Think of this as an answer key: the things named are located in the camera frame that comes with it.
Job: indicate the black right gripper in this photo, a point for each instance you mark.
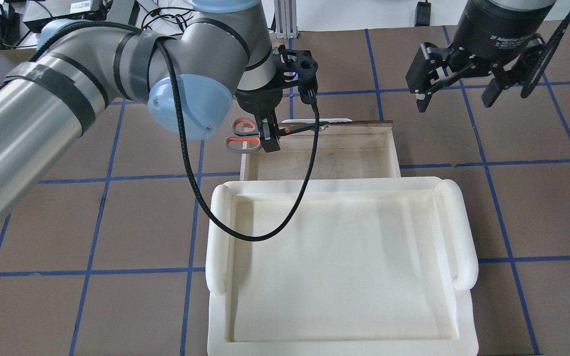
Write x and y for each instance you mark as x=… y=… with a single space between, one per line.
x=497 y=39

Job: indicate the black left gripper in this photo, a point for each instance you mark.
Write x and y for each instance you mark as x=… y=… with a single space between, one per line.
x=257 y=101

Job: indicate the orange grey scissors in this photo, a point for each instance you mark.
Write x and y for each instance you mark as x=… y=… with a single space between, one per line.
x=246 y=135

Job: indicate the brown wooden drawer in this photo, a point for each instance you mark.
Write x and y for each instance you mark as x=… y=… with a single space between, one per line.
x=357 y=149

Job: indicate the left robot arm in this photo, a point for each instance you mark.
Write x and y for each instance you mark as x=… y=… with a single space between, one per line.
x=80 y=67

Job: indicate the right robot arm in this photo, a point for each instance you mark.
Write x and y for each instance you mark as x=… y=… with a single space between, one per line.
x=494 y=38

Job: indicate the black power adapter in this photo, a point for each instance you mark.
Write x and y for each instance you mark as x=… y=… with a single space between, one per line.
x=422 y=13

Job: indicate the white plastic tray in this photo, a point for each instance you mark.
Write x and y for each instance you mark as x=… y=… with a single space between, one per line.
x=366 y=267

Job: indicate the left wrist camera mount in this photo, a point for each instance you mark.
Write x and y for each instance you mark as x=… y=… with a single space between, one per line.
x=296 y=68

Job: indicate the aluminium frame post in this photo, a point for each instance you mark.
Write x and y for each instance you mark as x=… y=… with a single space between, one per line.
x=286 y=19

